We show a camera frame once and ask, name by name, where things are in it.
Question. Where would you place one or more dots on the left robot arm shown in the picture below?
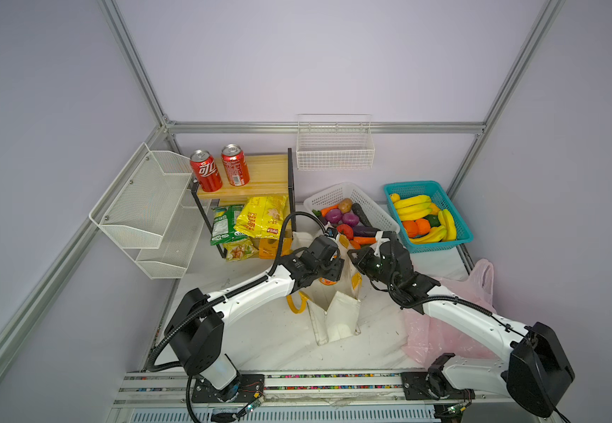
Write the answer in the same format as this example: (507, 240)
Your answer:
(194, 336)

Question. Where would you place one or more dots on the red cola can right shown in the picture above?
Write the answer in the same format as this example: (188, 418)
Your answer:
(235, 165)

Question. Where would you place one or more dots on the red cola can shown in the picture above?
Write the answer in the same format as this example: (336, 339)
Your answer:
(235, 165)
(205, 169)

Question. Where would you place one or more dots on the white wire wall basket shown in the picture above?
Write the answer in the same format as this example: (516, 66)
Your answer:
(334, 142)

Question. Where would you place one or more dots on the white canvas tote bag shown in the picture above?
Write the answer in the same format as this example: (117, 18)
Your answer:
(333, 310)

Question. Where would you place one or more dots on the teal plastic basket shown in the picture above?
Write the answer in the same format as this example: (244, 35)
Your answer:
(428, 219)

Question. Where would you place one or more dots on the small yellow-green snack bag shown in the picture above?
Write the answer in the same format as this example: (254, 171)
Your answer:
(240, 250)

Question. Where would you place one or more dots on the white plastic basket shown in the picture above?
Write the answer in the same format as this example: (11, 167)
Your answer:
(323, 201)

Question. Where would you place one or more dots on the white mesh tiered rack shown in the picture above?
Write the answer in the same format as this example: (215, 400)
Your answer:
(149, 213)

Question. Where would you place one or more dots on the yellow chips bag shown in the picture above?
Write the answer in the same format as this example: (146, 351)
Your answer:
(262, 217)

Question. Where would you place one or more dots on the yellow toy banana bunch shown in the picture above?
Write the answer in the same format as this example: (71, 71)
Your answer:
(413, 208)

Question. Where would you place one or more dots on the yellow toy banana right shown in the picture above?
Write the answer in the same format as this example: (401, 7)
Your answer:
(447, 221)

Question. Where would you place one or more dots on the red toy tomato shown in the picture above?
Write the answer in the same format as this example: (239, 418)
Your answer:
(346, 230)

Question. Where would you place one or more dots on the wooden black-frame shelf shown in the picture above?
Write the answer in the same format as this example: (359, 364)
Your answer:
(270, 175)

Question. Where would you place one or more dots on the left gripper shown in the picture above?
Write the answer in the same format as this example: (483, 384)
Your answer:
(336, 268)

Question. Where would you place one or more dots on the brown toy potato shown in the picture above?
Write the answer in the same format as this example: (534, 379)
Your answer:
(346, 205)

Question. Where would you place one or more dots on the purple toy onion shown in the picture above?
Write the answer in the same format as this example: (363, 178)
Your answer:
(334, 216)
(350, 219)

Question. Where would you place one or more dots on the toy orange fruit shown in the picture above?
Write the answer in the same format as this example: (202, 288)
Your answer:
(423, 227)

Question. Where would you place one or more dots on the purple toy onion left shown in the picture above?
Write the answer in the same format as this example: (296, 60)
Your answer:
(334, 216)

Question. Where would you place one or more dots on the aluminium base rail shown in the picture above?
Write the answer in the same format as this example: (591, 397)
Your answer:
(307, 396)

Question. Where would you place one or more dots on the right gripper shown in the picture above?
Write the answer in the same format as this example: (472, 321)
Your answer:
(360, 261)

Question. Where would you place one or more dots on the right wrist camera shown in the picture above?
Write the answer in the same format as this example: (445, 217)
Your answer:
(381, 238)

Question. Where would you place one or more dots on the green snack bag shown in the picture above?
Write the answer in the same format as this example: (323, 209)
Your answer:
(223, 226)

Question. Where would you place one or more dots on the orange soda can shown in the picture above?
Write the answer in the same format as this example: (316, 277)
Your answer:
(327, 282)

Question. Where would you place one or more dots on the red cola can left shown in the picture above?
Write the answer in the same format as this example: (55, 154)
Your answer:
(205, 169)

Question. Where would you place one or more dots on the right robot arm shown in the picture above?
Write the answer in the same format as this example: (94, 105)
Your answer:
(529, 365)

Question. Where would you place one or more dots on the dark toy cucumber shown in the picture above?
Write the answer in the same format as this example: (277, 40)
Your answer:
(362, 216)

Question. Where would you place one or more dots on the purple toy eggplant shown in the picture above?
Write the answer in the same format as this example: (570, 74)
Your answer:
(361, 231)

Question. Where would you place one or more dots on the orange snack packet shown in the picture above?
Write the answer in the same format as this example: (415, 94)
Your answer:
(268, 248)

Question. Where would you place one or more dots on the orange toy carrot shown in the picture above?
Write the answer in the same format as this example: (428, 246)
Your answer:
(363, 241)

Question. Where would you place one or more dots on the purple toy onion right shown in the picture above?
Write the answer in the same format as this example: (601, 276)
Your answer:
(350, 219)

